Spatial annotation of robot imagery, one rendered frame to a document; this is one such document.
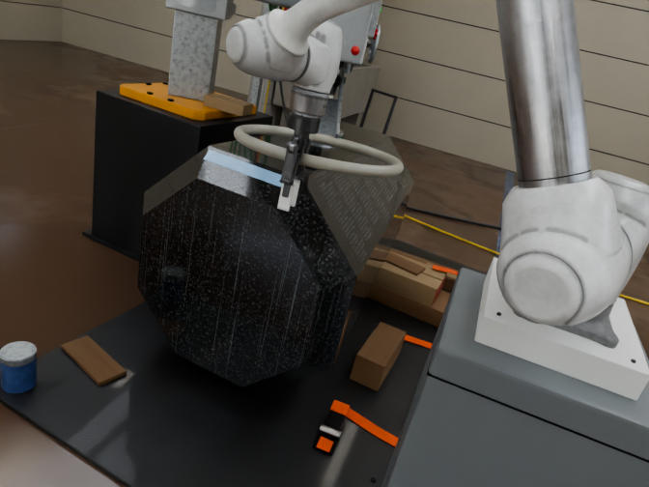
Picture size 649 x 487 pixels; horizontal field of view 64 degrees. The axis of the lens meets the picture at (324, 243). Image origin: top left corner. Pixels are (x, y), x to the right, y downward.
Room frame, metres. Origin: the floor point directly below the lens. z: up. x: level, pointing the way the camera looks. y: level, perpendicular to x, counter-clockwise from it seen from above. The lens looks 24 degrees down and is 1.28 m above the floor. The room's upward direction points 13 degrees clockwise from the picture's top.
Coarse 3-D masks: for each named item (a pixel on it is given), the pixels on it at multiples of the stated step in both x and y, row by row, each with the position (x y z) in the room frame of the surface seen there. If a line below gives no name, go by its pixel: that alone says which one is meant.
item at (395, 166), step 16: (240, 128) 1.41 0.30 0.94; (256, 128) 1.53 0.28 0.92; (272, 128) 1.60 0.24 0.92; (288, 128) 1.65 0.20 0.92; (256, 144) 1.26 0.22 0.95; (272, 144) 1.26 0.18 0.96; (336, 144) 1.67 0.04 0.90; (352, 144) 1.65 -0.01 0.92; (304, 160) 1.21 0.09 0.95; (320, 160) 1.22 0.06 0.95; (336, 160) 1.23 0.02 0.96; (384, 160) 1.55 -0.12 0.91; (400, 160) 1.48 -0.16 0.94; (368, 176) 1.27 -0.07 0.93; (384, 176) 1.30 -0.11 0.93
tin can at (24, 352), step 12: (12, 348) 1.25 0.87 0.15; (24, 348) 1.26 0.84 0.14; (36, 348) 1.28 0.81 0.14; (0, 360) 1.21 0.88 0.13; (12, 360) 1.20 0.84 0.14; (24, 360) 1.22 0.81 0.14; (36, 360) 1.26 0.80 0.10; (12, 372) 1.20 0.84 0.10; (24, 372) 1.22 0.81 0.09; (36, 372) 1.26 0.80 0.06; (12, 384) 1.20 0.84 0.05; (24, 384) 1.21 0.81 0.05
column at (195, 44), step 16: (176, 16) 2.40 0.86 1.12; (192, 16) 2.41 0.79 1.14; (176, 32) 2.40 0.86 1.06; (192, 32) 2.42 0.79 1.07; (208, 32) 2.43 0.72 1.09; (176, 48) 2.41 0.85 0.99; (192, 48) 2.42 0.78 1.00; (208, 48) 2.43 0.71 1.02; (176, 64) 2.41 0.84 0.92; (192, 64) 2.42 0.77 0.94; (208, 64) 2.43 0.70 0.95; (176, 80) 2.41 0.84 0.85; (192, 80) 2.42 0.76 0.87; (208, 80) 2.43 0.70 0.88; (176, 96) 2.41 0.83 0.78; (192, 96) 2.42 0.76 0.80
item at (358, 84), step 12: (360, 72) 5.26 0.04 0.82; (372, 72) 5.69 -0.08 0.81; (276, 84) 4.88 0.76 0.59; (288, 84) 4.85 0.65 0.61; (348, 84) 4.94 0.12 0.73; (360, 84) 5.36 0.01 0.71; (372, 84) 5.81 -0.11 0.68; (276, 96) 4.88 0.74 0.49; (288, 96) 4.85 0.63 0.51; (336, 96) 4.73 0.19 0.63; (348, 96) 5.02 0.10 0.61; (360, 96) 5.46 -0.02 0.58; (288, 108) 4.84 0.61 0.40; (348, 108) 5.11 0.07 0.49; (360, 108) 5.57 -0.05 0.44; (288, 120) 4.97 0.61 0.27; (348, 120) 5.81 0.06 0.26
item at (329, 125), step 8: (344, 72) 2.17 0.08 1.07; (344, 80) 2.15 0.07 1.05; (328, 104) 1.96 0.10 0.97; (336, 104) 1.98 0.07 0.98; (328, 112) 1.90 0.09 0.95; (336, 112) 1.90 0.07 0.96; (328, 120) 1.84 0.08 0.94; (336, 120) 1.79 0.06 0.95; (320, 128) 1.77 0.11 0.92; (328, 128) 1.79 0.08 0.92; (336, 128) 1.71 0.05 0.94; (336, 136) 1.67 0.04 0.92
